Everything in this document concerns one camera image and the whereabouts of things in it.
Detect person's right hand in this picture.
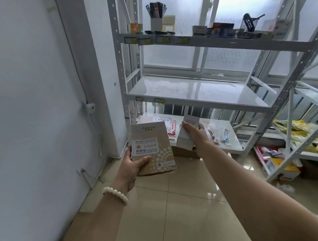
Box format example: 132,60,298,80
182,121,212,153

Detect person's left hand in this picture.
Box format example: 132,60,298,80
116,146,151,194

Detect white pink-topped box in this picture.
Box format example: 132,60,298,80
176,115,201,151

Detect tan printed box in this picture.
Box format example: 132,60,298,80
127,121,177,176

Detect person's left forearm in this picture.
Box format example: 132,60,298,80
62,187,130,241

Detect person's right forearm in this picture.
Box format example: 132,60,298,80
196,139,318,241

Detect red white packet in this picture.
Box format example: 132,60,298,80
167,120,176,138

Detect brown cardboard box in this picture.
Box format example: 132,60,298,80
171,146,201,159

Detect clear small packet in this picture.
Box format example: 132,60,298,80
208,125,222,145

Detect white metal shelf rack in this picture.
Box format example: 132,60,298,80
107,0,318,183
253,37,318,174

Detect frosted window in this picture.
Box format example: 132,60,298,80
139,0,318,82

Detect pink plastic basket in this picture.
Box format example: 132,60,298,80
254,146,284,175

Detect white small box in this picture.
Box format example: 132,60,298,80
192,25,208,37

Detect orange dark box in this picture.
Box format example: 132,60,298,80
212,22,235,37

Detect beige small box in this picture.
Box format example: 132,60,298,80
163,15,176,32

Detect white pen cup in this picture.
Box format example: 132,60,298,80
150,17,163,32

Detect yellow white cardboard box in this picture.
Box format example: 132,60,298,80
265,157,301,181

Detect yellow orange small box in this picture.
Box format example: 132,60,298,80
129,23,144,34

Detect pile of yellow packets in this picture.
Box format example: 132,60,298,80
273,119,318,152

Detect black mesh pen holder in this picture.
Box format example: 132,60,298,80
239,19,257,38

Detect pale flat boxes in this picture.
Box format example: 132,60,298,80
258,18,294,41

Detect white bead bracelet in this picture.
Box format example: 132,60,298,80
102,187,129,206

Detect white wall cable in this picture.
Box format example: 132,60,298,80
65,30,106,184

